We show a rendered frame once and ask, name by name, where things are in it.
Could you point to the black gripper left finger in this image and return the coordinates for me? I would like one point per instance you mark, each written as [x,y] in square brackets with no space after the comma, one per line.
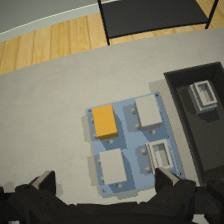
[28,207]

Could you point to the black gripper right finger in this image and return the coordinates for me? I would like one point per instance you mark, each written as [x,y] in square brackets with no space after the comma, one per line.
[184,197]

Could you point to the yellow rectangular block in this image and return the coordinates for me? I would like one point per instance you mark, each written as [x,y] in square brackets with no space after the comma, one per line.
[104,121]

